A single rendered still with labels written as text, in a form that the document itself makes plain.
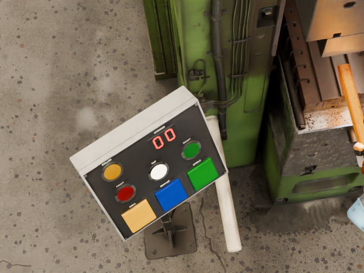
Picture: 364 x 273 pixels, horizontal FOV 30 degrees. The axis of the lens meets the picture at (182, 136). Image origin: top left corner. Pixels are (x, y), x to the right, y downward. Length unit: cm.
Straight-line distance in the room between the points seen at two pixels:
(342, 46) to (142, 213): 65
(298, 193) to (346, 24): 127
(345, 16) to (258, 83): 65
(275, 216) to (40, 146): 104
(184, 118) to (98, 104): 136
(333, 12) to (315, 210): 149
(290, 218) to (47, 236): 100
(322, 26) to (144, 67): 164
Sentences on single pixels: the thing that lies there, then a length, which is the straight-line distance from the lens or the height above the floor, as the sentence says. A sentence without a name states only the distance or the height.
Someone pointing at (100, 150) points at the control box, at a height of 118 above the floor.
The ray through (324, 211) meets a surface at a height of 0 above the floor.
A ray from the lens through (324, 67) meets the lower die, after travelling 196.
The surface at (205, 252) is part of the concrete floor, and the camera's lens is 278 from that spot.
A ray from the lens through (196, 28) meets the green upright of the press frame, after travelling 169.
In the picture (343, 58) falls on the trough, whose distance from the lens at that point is 198.
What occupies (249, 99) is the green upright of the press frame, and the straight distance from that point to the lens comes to 219.
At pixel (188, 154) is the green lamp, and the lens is 174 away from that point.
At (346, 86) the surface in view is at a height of 101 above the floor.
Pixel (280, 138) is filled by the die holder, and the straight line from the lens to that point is 235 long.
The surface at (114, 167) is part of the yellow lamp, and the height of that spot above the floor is 117.
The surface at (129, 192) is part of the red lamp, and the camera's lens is 172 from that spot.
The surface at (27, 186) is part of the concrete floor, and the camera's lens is 294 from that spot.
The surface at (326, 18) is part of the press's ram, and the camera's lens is 148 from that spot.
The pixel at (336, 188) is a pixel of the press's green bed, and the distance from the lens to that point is 273.
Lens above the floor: 274
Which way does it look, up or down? 70 degrees down
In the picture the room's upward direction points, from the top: 8 degrees counter-clockwise
